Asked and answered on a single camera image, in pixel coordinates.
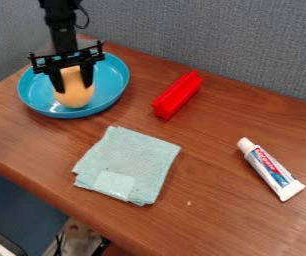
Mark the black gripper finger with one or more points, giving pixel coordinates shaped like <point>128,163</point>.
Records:
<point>86,73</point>
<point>55,79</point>

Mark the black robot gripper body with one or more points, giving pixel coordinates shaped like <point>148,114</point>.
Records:
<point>67,50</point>

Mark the yellow egg-shaped ball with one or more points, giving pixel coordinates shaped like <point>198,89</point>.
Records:
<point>77,95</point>

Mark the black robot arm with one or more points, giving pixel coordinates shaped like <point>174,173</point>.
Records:
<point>59,15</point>

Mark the blue plastic plate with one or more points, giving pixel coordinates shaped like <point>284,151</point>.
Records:
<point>34,90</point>

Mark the red plastic block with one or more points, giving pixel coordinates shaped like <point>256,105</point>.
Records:
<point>176,95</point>

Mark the light green folded cloth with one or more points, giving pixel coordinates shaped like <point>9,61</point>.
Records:
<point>125,166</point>

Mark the grey object under table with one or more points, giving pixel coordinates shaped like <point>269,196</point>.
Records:
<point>77,240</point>

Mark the white toothpaste tube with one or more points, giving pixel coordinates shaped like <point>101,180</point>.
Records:
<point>276,176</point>

